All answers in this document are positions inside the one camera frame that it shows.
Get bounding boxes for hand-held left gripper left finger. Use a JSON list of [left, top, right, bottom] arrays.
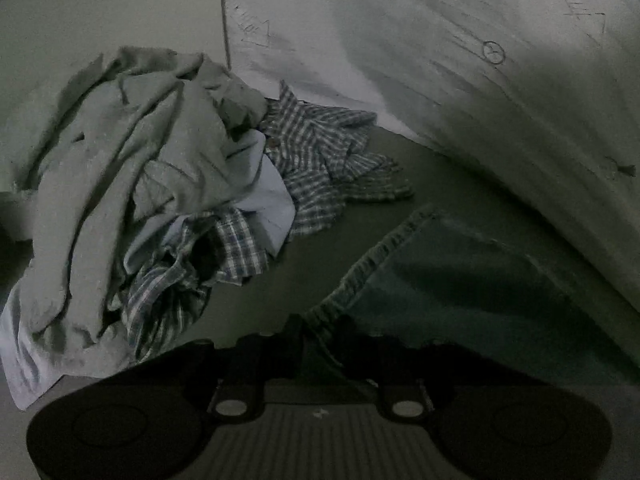
[[181, 313, 308, 420]]

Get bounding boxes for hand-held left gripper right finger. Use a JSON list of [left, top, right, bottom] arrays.
[[338, 318, 435, 420]]

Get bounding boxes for blue denim jeans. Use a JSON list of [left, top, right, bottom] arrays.
[[300, 204, 640, 387]]

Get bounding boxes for blue white plaid shirt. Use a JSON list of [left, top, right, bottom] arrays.
[[122, 207, 272, 363]]

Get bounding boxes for light blue shirt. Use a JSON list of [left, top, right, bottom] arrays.
[[0, 129, 297, 411]]

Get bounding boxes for dark plaid shirt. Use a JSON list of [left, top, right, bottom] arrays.
[[259, 80, 416, 242]]

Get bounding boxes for grey crumpled garment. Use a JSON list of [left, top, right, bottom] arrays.
[[14, 45, 269, 377]]

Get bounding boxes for white printed sheet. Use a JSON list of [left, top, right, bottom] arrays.
[[220, 0, 640, 356]]

